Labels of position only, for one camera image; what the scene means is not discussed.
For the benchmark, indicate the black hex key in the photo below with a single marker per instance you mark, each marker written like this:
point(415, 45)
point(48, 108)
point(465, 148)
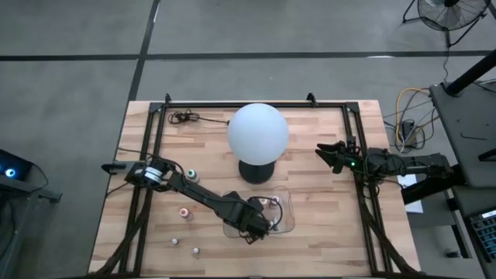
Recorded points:
point(473, 138)

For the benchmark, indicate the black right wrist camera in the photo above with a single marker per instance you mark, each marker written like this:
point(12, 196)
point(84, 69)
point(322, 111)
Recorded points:
point(351, 142)

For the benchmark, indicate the black diagonal pole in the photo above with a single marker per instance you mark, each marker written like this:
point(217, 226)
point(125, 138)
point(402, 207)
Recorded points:
point(470, 73)

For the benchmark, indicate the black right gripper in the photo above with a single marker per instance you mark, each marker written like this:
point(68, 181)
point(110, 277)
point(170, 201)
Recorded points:
point(354, 160)

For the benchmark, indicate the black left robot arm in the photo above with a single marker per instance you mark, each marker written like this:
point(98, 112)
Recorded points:
point(193, 191)

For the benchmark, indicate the black aluminium table frame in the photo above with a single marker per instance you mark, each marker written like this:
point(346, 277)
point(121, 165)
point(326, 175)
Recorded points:
point(310, 104)

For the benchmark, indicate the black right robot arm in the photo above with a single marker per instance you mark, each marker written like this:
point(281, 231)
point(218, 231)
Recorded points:
point(418, 168)

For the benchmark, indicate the dark grey equipment cart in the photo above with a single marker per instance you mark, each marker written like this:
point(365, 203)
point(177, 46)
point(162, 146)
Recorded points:
point(23, 232)

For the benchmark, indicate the black frame clamp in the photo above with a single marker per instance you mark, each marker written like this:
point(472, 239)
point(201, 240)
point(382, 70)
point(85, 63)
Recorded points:
point(167, 98)
point(311, 98)

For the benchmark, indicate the grey desk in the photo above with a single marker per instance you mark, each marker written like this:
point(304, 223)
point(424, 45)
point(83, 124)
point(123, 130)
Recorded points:
point(465, 128)

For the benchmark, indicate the large pink food coloring bottle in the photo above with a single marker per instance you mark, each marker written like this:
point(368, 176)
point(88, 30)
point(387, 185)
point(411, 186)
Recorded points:
point(185, 213)

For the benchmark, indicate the black power strip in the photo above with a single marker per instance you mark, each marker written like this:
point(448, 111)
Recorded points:
point(408, 131)

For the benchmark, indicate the white paper sheet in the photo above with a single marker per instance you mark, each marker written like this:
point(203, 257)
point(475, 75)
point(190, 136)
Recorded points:
point(412, 201)

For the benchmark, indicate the large green food coloring bottle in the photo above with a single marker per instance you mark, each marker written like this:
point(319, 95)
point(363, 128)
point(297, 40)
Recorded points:
point(191, 174)

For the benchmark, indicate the black desk bracket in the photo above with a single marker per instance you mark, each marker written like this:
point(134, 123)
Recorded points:
point(487, 155)

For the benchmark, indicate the grey side table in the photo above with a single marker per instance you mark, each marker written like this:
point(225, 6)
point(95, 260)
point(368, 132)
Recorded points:
point(465, 203)

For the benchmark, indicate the black floor fan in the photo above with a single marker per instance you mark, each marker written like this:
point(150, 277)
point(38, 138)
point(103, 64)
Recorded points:
point(451, 15)

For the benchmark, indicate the black computer with blue light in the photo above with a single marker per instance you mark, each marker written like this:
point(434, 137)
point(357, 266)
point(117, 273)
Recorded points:
point(15, 166)

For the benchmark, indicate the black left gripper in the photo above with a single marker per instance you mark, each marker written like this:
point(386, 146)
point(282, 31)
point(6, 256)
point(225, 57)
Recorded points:
point(244, 217)

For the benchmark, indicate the white globe table lamp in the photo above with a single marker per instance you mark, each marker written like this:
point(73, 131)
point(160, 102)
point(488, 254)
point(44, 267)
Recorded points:
point(257, 133)

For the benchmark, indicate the black desk support beam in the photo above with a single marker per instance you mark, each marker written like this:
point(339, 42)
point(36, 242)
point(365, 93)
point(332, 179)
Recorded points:
point(430, 190)

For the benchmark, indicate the small black floor object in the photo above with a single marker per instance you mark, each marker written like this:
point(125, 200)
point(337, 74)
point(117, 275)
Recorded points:
point(453, 254)

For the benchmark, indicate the backlit keyboard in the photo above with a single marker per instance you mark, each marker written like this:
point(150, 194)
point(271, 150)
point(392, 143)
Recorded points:
point(486, 236)

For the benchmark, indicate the small white-capped food coloring bottle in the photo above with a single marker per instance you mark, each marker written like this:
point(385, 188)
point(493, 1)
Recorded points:
point(175, 241)
point(196, 251)

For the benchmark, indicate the clear plastic bin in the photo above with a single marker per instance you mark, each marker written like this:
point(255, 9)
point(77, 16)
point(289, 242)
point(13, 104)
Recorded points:
point(288, 217)

